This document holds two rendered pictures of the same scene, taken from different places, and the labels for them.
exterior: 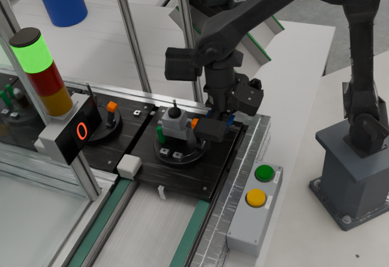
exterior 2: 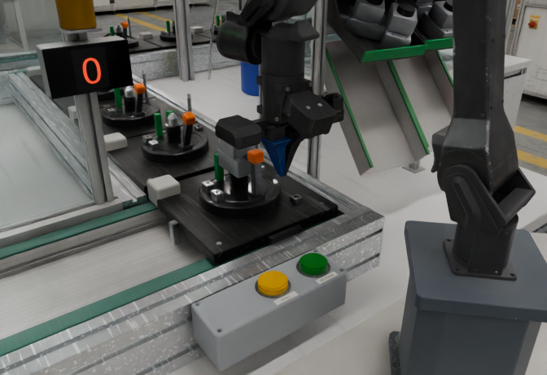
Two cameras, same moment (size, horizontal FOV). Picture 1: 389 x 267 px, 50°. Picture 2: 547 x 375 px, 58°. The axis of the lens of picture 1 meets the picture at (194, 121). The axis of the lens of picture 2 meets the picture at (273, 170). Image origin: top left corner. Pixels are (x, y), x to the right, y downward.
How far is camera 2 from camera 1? 0.49 m
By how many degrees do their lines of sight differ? 28
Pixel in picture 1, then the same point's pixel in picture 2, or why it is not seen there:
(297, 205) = (351, 354)
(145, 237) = (113, 271)
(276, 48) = not seen: hidden behind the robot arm
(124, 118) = (208, 154)
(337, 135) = (438, 234)
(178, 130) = (231, 156)
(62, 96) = (76, 3)
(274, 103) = not seen: hidden behind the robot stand
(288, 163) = (382, 299)
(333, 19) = not seen: outside the picture
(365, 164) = (452, 283)
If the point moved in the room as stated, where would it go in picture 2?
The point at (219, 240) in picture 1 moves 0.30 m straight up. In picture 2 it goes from (175, 304) to (149, 70)
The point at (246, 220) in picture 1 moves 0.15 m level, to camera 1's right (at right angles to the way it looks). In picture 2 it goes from (234, 302) to (348, 338)
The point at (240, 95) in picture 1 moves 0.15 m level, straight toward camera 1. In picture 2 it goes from (299, 99) to (225, 136)
